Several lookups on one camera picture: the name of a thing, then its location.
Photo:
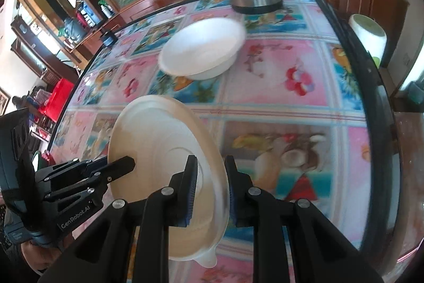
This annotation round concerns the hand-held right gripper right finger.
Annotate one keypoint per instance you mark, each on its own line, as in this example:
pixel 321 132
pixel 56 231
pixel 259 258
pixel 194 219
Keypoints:
pixel 232 201

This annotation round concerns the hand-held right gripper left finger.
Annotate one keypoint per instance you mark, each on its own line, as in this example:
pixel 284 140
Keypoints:
pixel 192 195

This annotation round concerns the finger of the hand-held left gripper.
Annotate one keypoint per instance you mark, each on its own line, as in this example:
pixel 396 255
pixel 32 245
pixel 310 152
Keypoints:
pixel 79 188
pixel 121 165

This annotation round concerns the person's left hand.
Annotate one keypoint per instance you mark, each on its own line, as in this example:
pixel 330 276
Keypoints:
pixel 36 254

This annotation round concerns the red paper gift bag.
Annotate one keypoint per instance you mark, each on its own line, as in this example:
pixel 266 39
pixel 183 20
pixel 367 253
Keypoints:
pixel 59 97

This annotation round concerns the printed floral tablecloth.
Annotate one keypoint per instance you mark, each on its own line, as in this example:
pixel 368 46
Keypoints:
pixel 281 104

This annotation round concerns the wooden display shelf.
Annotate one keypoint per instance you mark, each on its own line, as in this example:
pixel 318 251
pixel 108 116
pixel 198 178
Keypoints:
pixel 29 4

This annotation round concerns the black glossy dining table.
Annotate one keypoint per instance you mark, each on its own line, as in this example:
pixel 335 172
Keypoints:
pixel 377 110

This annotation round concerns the white cylindrical bin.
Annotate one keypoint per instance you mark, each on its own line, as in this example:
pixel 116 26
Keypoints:
pixel 367 37

